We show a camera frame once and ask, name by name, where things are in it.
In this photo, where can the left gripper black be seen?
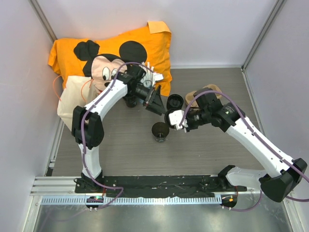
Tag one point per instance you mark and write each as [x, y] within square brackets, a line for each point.
[153, 102]

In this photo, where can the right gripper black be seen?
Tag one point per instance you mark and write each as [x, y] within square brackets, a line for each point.
[189, 126]

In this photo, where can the paper takeout bag orange handles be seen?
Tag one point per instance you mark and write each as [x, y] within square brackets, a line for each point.
[78, 91]

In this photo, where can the black cup lid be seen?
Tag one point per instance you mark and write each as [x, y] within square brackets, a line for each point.
[166, 118]

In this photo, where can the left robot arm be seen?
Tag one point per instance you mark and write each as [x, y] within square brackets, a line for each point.
[131, 81]

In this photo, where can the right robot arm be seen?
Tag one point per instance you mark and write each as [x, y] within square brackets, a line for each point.
[281, 173]

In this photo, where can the black cup stack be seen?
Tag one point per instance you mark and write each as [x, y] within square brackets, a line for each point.
[130, 101]

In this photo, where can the orange Mickey Mouse pillow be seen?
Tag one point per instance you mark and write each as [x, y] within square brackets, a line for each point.
[100, 58]

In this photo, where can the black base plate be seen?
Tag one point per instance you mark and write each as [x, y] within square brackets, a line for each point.
[164, 186]

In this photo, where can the aluminium rail frame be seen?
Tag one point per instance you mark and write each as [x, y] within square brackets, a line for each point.
[55, 190]

